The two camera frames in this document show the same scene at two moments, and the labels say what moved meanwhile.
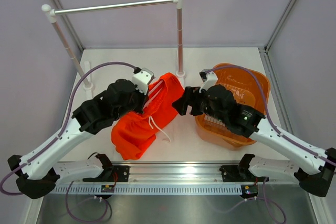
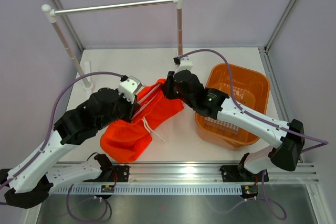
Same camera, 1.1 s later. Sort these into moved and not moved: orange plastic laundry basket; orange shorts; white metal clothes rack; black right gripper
Moved: black right gripper; orange shorts
Not moved: white metal clothes rack; orange plastic laundry basket
